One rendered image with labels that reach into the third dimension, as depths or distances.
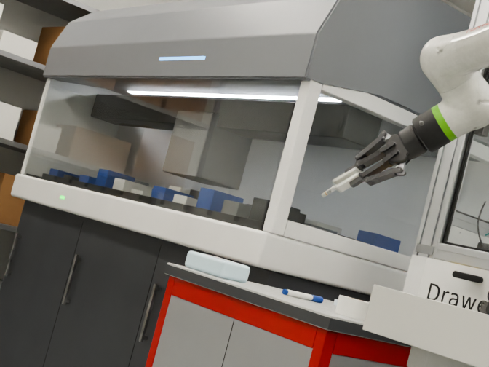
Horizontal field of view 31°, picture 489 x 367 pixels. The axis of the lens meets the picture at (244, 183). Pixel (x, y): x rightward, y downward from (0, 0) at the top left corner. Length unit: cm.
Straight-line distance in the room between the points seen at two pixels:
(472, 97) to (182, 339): 89
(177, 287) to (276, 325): 40
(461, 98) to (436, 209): 47
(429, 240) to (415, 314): 93
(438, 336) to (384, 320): 12
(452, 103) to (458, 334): 76
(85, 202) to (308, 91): 121
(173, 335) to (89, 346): 119
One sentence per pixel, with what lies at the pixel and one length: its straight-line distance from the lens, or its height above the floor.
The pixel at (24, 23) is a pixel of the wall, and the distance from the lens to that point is 577.
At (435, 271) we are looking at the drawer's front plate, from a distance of 199.
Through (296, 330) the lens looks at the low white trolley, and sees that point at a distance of 186.
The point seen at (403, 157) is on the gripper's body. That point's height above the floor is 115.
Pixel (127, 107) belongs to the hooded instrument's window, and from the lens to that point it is 341.
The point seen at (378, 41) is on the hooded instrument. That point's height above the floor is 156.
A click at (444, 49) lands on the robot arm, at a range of 202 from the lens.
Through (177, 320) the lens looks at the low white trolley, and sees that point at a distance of 220.
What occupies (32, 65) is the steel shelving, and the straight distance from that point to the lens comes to 522.
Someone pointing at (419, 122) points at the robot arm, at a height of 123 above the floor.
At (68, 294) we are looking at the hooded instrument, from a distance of 355.
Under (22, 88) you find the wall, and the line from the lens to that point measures 575.
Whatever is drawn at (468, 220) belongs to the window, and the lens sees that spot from 239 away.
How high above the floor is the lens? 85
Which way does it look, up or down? 4 degrees up
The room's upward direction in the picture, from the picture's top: 15 degrees clockwise
